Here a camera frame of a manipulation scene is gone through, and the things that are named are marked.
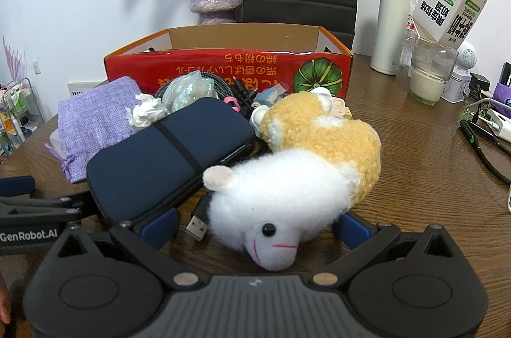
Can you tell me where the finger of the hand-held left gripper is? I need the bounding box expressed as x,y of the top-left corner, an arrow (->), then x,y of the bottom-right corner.
0,193 -> 90,223
0,176 -> 36,197

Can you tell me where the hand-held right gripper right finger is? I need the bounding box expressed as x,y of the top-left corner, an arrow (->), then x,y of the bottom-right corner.
308,213 -> 461,289

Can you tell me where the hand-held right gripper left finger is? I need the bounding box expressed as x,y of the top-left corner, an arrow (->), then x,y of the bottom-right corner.
50,207 -> 200,291

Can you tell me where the navy fabric pouch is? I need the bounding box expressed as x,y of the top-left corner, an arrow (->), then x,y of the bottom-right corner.
86,96 -> 256,226

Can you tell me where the white yellow plush sheep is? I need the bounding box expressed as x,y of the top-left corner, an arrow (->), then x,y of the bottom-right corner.
203,90 -> 382,272

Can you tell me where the white tissue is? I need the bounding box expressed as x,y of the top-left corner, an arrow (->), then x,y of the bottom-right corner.
125,93 -> 171,130

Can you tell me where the small cream box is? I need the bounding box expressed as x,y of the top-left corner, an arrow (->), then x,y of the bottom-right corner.
333,99 -> 353,120

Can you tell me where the iridescent plastic bag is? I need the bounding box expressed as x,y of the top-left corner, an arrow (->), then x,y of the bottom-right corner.
162,71 -> 218,114

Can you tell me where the black braided cable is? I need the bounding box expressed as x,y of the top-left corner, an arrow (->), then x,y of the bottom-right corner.
154,70 -> 280,242

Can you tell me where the red cardboard box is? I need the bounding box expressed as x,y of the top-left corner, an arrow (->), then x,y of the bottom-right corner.
103,23 -> 355,101

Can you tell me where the wooden desktop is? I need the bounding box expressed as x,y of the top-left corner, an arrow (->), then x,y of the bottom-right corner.
0,53 -> 511,338

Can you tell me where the person's left hand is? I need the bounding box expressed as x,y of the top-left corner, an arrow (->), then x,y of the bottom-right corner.
0,273 -> 12,325

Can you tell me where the pink dried grass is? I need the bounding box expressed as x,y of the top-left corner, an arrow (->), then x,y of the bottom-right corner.
2,35 -> 27,83

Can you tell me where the small clear plastic packet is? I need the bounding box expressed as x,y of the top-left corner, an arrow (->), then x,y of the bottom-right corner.
255,83 -> 289,108

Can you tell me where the glass of milk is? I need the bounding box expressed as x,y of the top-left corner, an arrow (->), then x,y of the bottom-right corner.
407,35 -> 460,107

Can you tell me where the white power bank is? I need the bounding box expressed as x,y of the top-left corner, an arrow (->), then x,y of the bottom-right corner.
477,109 -> 511,143

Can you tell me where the black adapter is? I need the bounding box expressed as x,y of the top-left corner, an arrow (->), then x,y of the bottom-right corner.
469,72 -> 492,100

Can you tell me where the purple tissue box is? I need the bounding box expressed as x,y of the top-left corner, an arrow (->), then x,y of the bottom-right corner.
492,80 -> 511,111

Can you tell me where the white round speaker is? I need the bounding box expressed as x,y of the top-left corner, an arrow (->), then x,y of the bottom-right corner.
455,41 -> 479,70

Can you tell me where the white thermos bottle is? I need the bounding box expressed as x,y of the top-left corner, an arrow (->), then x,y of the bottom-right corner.
370,0 -> 413,76

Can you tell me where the wire shelf rack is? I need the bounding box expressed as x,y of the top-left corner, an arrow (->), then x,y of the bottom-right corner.
0,77 -> 47,160

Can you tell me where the white cable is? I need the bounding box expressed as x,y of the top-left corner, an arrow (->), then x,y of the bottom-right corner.
463,96 -> 502,130

